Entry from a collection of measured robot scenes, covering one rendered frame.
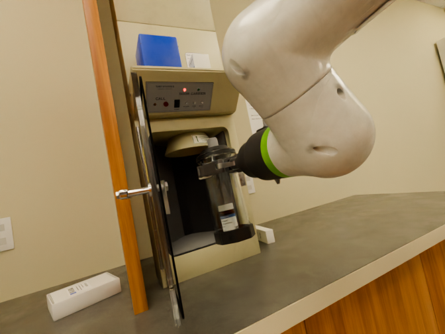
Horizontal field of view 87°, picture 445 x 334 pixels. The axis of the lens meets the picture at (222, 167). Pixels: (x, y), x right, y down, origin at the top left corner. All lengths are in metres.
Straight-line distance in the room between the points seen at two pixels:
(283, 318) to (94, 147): 0.94
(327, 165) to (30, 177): 1.06
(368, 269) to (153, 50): 0.74
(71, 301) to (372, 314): 0.74
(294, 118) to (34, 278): 1.07
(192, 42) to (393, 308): 0.96
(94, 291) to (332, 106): 0.71
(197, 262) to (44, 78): 0.95
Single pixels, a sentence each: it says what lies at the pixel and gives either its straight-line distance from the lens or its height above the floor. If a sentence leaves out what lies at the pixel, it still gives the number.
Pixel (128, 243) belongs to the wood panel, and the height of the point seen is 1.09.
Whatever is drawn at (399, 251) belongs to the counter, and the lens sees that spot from 0.78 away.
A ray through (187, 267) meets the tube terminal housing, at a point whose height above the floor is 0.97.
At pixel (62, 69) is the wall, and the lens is 1.27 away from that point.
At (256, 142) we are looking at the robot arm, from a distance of 0.39.
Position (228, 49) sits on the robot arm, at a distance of 0.29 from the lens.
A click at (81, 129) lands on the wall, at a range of 1.17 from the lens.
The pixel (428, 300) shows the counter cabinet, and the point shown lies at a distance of 0.96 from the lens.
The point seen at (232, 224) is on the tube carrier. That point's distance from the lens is 0.57.
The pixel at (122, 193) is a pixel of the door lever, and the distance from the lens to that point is 0.41.
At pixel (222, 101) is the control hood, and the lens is 0.76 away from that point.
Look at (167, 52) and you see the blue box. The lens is 0.71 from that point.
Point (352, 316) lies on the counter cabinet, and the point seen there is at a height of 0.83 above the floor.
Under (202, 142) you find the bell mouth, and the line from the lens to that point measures 0.77.
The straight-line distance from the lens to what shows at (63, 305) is 0.78.
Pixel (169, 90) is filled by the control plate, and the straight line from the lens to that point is 0.69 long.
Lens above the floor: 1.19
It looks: 4 degrees up
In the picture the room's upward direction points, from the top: 11 degrees counter-clockwise
